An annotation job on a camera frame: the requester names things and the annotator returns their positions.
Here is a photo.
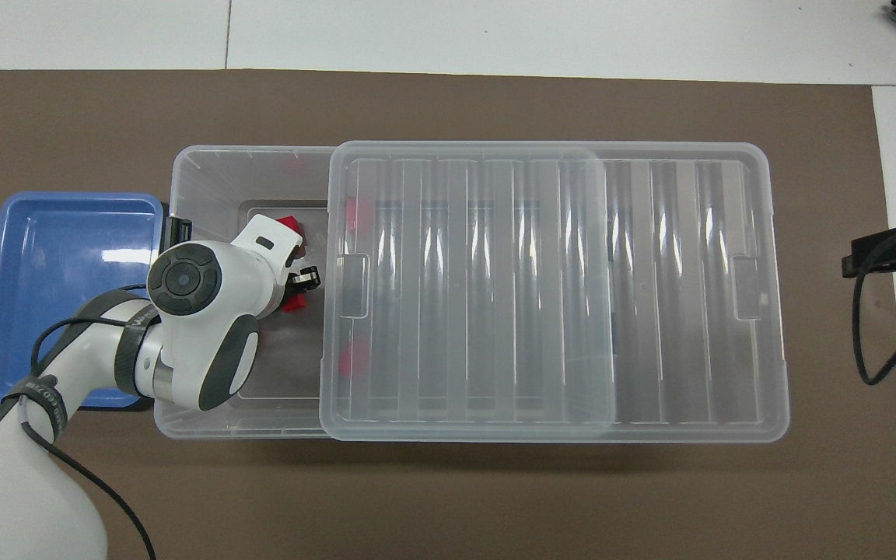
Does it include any red block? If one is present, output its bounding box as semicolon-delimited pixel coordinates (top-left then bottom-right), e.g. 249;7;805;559
275;216;310;313

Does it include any clear plastic storage box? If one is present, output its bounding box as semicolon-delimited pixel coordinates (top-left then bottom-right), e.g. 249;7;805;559
154;145;617;443

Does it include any clear plastic box lid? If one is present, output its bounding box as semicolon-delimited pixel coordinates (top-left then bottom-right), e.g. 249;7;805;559
319;140;793;444

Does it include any blue plastic tray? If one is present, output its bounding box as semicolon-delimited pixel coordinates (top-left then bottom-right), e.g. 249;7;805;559
0;192;166;410

